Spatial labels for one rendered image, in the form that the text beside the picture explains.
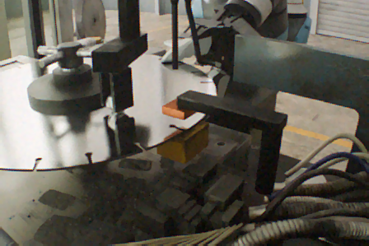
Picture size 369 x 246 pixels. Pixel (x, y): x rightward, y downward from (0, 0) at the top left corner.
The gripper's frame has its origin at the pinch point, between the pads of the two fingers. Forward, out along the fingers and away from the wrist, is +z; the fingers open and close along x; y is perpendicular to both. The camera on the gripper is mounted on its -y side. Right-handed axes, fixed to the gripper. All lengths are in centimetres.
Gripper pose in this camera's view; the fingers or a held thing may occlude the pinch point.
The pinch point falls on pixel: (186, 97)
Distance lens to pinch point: 51.0
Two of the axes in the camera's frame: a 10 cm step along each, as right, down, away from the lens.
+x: -4.0, -5.9, -7.0
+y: -7.0, -3.0, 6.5
